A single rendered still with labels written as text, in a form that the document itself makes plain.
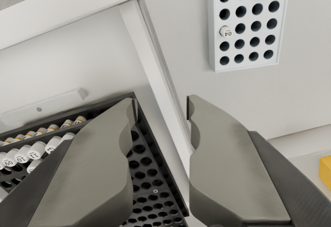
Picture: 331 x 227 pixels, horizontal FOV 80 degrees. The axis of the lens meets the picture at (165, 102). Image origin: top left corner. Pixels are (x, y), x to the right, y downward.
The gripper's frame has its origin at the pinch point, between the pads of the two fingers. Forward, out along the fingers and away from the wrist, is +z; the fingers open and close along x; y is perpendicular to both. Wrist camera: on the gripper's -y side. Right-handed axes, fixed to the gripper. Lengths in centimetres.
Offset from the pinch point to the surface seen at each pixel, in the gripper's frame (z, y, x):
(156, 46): 6.8, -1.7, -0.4
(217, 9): 14.6, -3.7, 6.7
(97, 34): 10.5, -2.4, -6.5
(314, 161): 13.2, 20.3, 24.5
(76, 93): 9.3, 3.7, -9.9
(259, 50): 14.7, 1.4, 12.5
